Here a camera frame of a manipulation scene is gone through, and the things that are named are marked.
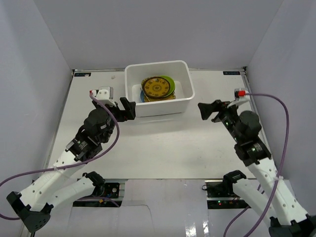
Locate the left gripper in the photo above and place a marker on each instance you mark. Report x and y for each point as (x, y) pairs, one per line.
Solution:
(121, 112)

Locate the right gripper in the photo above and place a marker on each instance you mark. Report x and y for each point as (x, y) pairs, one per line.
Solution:
(206, 110)

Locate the blue plate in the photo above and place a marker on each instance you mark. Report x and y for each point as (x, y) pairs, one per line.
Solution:
(142, 96)

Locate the fan-shaped bamboo woven tray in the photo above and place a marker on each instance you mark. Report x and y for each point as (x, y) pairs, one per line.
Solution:
(171, 97)

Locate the yellow patterned plate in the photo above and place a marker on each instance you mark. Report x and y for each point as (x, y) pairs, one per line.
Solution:
(155, 87)

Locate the lime green plate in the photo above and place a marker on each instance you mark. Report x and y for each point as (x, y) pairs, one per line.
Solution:
(172, 85)

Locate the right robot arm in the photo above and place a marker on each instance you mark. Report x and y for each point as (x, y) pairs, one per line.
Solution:
(283, 214)

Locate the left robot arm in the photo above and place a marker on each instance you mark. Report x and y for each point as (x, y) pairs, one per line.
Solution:
(34, 204)

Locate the white plastic bin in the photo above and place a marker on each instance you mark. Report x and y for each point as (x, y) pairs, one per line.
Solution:
(177, 70)

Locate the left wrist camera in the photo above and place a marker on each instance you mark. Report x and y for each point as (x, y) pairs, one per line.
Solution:
(104, 94)

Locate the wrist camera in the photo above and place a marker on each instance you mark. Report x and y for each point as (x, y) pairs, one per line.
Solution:
(241, 97)
(104, 94)

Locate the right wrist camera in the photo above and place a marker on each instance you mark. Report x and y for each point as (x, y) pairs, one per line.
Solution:
(241, 97)

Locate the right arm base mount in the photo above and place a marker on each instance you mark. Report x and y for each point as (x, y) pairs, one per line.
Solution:
(218, 196)

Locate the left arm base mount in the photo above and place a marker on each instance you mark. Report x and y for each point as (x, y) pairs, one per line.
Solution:
(111, 197)

